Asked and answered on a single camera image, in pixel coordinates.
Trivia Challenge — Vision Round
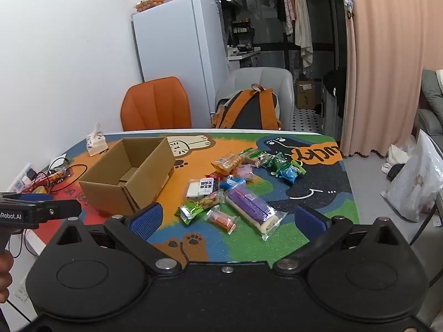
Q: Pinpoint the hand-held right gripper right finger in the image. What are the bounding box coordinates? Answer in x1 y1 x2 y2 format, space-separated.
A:
273 205 411 274

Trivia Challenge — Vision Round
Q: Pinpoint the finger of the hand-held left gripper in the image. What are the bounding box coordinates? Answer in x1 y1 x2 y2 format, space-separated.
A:
36 199 82 222
0 192 53 202

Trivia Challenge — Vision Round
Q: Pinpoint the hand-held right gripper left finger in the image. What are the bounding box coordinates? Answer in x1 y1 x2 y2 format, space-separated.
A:
52 202 181 274

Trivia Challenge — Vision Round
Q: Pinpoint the cardboard box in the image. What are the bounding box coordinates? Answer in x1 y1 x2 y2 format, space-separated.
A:
296 80 322 109
79 136 175 217

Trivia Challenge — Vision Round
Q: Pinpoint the purple wafer packet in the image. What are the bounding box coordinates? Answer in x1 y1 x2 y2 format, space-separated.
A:
225 183 289 242

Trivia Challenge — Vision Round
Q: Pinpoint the white cake packet black label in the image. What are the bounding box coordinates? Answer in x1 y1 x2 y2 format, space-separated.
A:
186 177 222 200

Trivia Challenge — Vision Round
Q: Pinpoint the pink snack packet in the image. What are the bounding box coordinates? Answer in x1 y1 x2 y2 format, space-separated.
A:
235 164 256 181

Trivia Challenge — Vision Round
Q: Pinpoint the green white cracker packet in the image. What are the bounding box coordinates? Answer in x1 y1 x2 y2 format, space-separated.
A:
241 148 274 167

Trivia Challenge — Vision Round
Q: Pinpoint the orange cracker packet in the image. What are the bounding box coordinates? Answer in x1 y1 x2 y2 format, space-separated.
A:
211 151 243 176

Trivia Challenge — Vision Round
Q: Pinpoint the person's left hand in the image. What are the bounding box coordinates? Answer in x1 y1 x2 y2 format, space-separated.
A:
0 252 14 303

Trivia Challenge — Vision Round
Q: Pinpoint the white power strip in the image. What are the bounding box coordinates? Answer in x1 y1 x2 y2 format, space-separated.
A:
7 162 38 194

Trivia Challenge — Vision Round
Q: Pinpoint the light green snack packet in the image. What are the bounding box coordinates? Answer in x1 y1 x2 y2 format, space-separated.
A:
177 201 210 226

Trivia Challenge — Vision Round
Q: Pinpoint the clear tan biscuit packet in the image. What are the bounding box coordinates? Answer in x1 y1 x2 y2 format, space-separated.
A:
197 193 222 211

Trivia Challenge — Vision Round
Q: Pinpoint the dark green snack packet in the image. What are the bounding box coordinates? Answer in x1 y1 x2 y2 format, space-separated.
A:
268 153 295 172

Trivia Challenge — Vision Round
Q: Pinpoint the printed tissue pack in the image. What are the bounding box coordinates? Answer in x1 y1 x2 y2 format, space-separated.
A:
85 123 109 157

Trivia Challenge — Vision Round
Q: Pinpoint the clear packet red snack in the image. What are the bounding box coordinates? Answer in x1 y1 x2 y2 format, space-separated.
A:
204 206 240 235

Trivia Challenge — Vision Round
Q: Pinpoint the clothes pile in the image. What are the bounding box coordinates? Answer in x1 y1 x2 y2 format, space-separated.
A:
381 143 416 182

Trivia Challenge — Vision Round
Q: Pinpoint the white plastic bag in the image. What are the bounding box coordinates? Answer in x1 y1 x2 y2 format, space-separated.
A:
381 129 443 222

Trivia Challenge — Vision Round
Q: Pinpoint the orange chair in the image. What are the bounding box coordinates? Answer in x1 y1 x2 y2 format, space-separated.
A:
120 76 192 132

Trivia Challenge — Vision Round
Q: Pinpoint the orange and grey backpack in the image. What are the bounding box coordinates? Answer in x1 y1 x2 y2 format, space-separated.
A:
211 84 282 130

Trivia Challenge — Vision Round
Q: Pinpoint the closed cardboard box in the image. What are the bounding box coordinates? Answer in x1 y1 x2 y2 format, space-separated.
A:
296 80 322 109

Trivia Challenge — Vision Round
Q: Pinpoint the dark cloth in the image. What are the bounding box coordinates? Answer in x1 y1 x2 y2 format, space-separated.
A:
322 69 347 118

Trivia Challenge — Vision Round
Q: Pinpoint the grey chair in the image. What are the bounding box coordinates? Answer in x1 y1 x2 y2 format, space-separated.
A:
215 66 295 130

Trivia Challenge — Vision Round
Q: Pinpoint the grey sofa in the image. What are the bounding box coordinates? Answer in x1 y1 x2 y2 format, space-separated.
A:
417 69 443 146

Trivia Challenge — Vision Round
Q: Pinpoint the wide pink curtain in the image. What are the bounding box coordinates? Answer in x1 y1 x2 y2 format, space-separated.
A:
341 0 443 158

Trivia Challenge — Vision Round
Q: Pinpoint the white fridge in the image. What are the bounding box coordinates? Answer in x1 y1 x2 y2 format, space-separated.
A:
132 0 229 118

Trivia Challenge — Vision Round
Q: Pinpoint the white hanging robe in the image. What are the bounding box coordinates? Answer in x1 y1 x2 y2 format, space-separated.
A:
292 0 314 77

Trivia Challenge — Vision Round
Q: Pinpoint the egg tray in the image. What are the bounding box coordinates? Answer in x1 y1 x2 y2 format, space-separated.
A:
134 0 167 12

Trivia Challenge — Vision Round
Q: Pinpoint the floral hanging shirt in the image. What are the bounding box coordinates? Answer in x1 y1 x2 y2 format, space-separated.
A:
280 0 295 36

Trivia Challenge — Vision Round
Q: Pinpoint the black cable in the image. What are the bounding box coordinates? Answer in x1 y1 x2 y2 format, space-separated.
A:
45 155 91 194

